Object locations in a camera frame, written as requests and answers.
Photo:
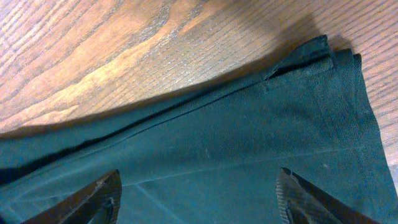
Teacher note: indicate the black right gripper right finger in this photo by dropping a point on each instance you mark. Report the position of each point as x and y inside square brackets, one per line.
[299, 202]

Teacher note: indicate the plain black t-shirt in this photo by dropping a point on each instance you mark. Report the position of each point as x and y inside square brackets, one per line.
[213, 155]

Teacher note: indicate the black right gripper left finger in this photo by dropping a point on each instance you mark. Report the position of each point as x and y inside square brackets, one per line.
[98, 202]

